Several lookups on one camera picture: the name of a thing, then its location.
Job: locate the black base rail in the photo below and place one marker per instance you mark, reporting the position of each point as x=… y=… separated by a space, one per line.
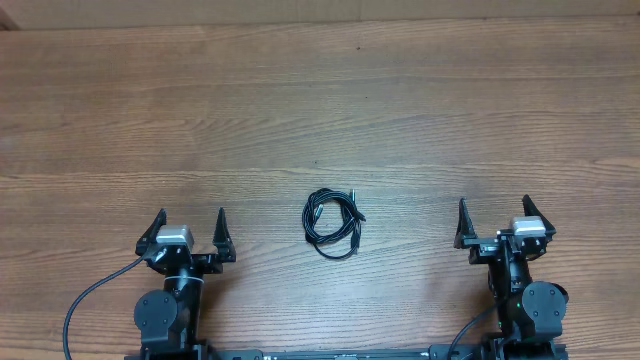
x=434 y=352

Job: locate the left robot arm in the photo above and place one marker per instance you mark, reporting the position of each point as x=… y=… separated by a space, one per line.
x=168 y=319

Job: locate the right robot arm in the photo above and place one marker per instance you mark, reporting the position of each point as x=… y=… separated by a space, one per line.
x=529 y=312

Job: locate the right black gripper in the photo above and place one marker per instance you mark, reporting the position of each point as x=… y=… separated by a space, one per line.
x=484 y=248

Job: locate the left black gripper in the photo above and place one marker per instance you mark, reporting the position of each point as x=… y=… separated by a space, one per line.
x=209 y=263

